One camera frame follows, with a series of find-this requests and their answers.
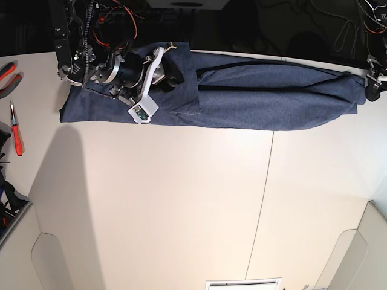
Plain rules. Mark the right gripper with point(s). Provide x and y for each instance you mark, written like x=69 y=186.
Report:
x=128 y=74

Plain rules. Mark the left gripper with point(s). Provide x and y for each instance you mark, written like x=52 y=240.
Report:
x=375 y=77

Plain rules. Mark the blue t-shirt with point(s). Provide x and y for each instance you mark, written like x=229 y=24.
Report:
x=221 y=91

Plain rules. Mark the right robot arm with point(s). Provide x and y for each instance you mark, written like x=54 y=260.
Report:
x=93 y=42

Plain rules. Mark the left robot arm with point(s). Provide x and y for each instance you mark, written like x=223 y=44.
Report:
x=373 y=15

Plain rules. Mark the orange grey pliers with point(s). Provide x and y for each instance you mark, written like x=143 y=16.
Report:
x=14 y=78

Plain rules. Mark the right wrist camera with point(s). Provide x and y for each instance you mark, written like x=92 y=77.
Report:
x=142 y=111

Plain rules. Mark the orange handled screwdriver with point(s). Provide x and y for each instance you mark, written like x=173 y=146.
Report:
x=15 y=130

